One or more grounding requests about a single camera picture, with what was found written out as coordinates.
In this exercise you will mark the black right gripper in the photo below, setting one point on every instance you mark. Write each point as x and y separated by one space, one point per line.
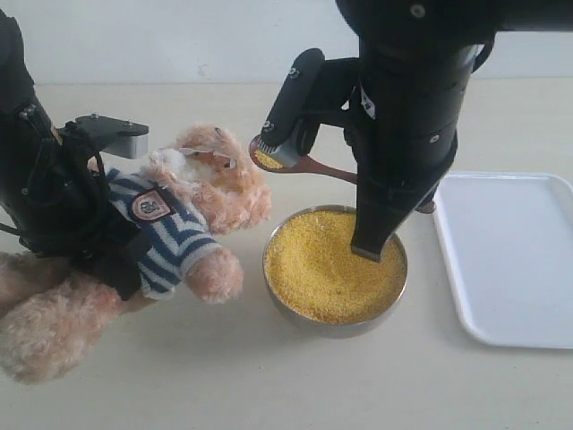
398 102

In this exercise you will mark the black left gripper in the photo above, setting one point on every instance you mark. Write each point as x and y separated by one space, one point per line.
60 202

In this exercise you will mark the tan teddy bear striped sweater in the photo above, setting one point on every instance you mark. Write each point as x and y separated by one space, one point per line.
188 194

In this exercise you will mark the dark red wooden spoon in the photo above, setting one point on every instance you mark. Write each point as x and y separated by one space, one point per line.
313 165

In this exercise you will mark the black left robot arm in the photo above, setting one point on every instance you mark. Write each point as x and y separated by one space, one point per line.
17 86

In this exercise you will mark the yellow millet grains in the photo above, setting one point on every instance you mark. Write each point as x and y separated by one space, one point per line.
331 277

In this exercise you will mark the steel bowl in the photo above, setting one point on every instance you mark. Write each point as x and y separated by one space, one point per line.
336 322

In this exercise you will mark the white plastic tray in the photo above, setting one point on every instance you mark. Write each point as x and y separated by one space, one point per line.
506 240

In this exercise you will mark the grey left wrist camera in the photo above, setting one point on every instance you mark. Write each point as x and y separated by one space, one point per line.
95 133

